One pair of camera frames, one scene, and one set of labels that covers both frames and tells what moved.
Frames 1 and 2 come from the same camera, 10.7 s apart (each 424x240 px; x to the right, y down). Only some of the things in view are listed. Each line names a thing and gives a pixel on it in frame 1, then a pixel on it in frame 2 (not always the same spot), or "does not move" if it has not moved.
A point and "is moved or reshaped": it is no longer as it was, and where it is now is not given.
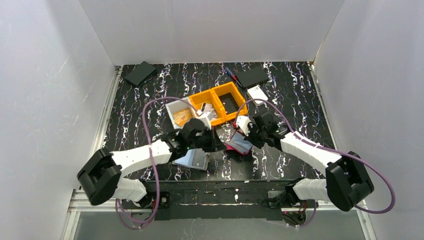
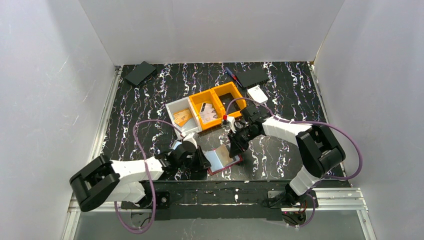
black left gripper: (212, 141) → (201, 159)
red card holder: (238, 144) is moved or reshaped
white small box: (256, 92) does not move
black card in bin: (229, 103) does not move
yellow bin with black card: (229, 100) does not move
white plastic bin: (180, 111) does not move
